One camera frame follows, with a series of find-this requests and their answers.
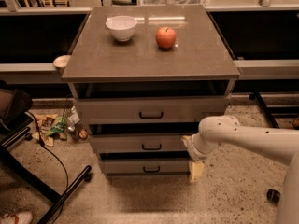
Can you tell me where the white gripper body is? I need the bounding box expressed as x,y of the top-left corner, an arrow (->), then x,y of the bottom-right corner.
186,133 -> 209,161

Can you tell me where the grey drawer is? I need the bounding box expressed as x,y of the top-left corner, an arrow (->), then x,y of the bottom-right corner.
74,97 -> 229,124
99,159 -> 189,175
90,133 -> 186,153

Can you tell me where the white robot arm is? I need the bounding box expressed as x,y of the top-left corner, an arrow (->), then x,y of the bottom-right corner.
181,116 -> 299,224

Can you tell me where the grey drawer cabinet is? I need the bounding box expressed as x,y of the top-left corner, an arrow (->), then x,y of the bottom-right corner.
61,5 -> 241,179

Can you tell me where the grey bottom drawer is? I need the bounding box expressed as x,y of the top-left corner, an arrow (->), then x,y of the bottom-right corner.
99,159 -> 189,175

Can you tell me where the grey top drawer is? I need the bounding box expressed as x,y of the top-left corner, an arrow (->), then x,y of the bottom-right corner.
74,97 -> 229,124

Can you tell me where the black stand leg right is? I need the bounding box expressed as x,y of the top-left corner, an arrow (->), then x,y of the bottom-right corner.
248,91 -> 299,130

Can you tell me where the black chair caster right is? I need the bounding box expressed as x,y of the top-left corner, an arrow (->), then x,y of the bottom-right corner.
266,189 -> 280,203

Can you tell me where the red apple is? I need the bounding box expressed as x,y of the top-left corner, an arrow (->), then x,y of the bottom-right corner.
155,27 -> 177,49

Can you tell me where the clear plastic bottle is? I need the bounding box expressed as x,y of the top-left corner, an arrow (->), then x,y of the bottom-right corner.
66,106 -> 80,142

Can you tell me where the green snack bag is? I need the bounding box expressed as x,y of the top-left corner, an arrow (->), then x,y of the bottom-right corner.
46,116 -> 67,140

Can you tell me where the white ceramic bowl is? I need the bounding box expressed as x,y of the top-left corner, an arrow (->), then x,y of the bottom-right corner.
106,16 -> 137,42

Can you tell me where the snack packets pile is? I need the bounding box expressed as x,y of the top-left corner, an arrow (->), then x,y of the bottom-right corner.
33,114 -> 89,147

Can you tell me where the small round tan dish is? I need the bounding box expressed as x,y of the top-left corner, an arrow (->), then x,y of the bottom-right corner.
53,55 -> 71,69

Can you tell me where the black office chair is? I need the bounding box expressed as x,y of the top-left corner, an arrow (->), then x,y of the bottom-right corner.
0,89 -> 92,224

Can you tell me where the white sneaker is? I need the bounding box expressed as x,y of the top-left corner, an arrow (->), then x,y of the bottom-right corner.
0,211 -> 33,224

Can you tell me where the black cable on floor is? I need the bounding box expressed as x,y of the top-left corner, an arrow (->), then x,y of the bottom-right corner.
25,110 -> 70,224

